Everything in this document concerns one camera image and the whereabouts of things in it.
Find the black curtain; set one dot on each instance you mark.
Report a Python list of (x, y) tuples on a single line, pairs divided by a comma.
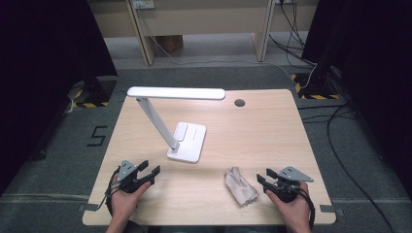
[(375, 81), (42, 81)]

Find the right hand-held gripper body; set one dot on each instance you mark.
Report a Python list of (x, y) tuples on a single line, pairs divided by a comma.
[(290, 176)]

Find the black stand base hazard tape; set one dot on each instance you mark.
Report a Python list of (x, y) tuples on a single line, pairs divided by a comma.
[(97, 92), (315, 87)]

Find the white desk lamp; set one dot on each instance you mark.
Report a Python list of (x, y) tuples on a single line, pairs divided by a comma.
[(175, 93)]

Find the beige wooden desk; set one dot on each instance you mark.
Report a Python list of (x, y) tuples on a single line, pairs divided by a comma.
[(200, 19)]

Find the dark round table grommet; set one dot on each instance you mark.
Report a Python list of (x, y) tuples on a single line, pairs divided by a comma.
[(239, 103)]

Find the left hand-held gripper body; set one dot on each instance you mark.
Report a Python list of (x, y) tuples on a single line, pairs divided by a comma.
[(127, 171)]

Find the person's left hand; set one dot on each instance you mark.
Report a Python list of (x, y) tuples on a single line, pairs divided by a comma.
[(124, 202)]

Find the grey tape piece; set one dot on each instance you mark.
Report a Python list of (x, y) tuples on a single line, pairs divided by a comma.
[(88, 207), (330, 209)]

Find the person's right hand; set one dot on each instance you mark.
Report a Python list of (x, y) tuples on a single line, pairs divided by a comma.
[(293, 210)]

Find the beige cloth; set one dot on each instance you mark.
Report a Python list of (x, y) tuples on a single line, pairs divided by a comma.
[(241, 187)]

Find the brown cardboard box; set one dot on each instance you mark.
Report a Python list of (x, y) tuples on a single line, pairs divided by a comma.
[(170, 43)]

